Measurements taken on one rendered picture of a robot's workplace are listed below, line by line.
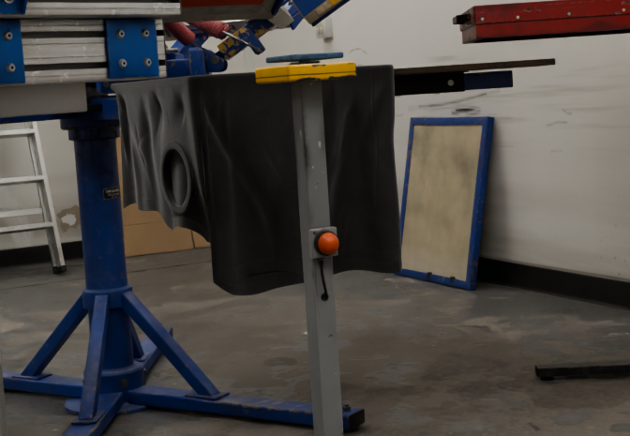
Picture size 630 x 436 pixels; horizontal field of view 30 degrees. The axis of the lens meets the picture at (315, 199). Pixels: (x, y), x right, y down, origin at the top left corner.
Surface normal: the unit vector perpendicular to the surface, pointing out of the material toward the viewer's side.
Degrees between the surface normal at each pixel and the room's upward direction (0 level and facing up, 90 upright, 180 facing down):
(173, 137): 92
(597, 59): 90
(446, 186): 79
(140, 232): 75
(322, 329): 90
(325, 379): 90
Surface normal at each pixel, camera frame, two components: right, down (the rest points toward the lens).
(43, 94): 0.70, 0.02
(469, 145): -0.88, -0.07
